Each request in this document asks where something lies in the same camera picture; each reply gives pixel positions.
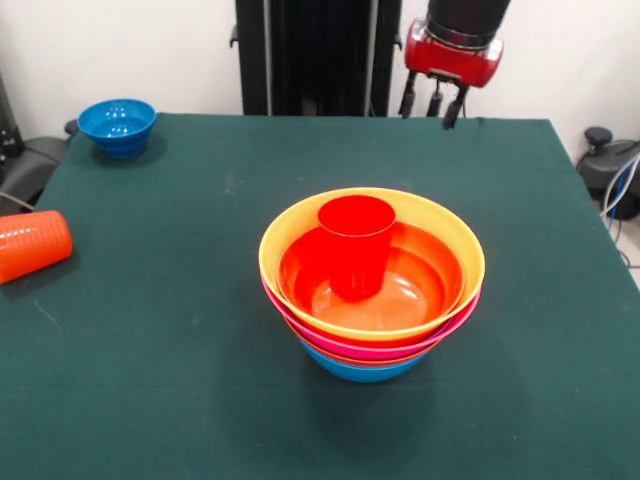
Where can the small blue bowl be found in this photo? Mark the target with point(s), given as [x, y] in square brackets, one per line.
[117, 135]

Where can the large red bowl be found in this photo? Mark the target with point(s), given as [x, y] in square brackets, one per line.
[430, 270]

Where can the large pink bowl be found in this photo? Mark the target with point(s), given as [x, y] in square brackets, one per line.
[390, 348]

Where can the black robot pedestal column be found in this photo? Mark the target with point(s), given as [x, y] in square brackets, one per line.
[320, 60]

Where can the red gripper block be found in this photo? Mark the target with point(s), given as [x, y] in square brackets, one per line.
[450, 60]

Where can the dark green table cloth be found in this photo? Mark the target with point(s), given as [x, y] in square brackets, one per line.
[150, 325]

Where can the large yellow bowl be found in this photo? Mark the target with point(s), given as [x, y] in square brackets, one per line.
[295, 225]

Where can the red plastic cup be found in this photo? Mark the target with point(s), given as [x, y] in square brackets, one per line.
[357, 220]

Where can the orange ribbed cup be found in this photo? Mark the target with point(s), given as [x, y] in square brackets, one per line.
[30, 245]

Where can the black equipment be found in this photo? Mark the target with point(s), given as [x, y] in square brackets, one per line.
[7, 130]

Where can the large blue bowl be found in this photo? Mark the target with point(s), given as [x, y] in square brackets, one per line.
[370, 372]

